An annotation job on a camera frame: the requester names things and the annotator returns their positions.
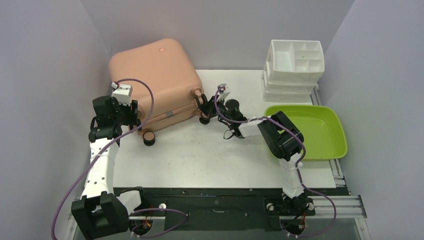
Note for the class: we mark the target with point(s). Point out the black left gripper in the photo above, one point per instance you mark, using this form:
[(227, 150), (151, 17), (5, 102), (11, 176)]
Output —
[(131, 110)]

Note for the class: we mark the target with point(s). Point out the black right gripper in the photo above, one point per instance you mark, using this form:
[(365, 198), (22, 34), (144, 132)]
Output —
[(211, 105)]

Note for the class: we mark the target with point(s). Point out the pink hard-shell suitcase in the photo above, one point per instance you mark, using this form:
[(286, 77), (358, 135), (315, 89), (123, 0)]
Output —
[(164, 83)]

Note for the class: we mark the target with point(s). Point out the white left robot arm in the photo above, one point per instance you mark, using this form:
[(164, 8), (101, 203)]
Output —
[(99, 212)]

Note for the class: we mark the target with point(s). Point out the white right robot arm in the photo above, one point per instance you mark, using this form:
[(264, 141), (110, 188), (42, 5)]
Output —
[(283, 139)]

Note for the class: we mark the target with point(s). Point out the white drawer organizer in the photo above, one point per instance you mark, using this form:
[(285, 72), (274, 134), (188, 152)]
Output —
[(292, 70)]

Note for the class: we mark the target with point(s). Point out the green plastic tray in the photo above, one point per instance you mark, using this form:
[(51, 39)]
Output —
[(324, 136)]

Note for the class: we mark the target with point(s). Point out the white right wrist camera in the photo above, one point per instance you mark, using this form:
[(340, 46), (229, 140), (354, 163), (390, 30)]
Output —
[(223, 92)]

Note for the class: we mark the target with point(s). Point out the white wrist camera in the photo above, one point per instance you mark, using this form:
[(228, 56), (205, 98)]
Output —
[(122, 93), (223, 92)]

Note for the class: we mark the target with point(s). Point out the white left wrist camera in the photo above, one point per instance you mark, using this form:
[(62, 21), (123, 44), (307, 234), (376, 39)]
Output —
[(122, 93)]

